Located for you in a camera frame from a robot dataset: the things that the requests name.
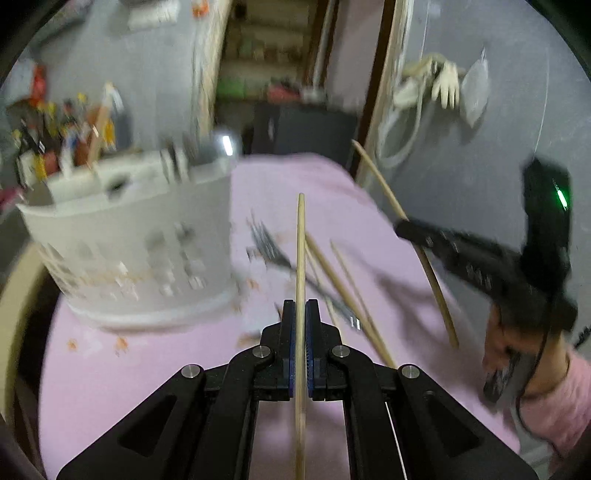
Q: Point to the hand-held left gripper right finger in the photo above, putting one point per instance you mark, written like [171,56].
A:
[314,350]

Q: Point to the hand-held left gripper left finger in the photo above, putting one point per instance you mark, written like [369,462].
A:
[286,350]

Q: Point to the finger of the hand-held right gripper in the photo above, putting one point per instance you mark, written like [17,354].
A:
[471,274]
[461,242]

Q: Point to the metal fork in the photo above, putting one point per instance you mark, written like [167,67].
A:
[277,256]

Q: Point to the white plastic utensil holder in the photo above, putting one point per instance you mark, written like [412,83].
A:
[115,258]

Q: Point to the metal spoon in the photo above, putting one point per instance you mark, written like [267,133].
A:
[221,145]

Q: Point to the person's right forearm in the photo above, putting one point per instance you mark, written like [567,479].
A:
[563,406]

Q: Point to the person's right hand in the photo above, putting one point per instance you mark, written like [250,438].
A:
[540,360]

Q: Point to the pink tablecloth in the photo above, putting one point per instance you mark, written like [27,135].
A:
[184,369]

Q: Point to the white mesh bag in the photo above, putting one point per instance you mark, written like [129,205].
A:
[475,92]

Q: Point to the cream rubber glove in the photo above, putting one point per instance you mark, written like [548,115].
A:
[447,85]
[411,90]

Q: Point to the dark grey cabinet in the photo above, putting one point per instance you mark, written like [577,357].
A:
[304,129]

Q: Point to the red cloth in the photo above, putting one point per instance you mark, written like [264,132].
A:
[282,92]

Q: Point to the green box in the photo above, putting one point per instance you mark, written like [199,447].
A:
[233,88]

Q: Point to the wooden shelf unit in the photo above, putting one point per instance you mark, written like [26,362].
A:
[263,50]

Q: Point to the dark oil jug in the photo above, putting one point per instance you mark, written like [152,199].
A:
[121,129]

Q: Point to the red plastic bag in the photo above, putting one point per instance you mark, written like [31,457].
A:
[39,83]

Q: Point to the worn wooden door frame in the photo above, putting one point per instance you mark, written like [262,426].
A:
[390,69]

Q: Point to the orange wall hook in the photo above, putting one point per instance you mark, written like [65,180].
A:
[202,8]

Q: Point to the white wall switch panel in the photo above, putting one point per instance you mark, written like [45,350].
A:
[152,16]

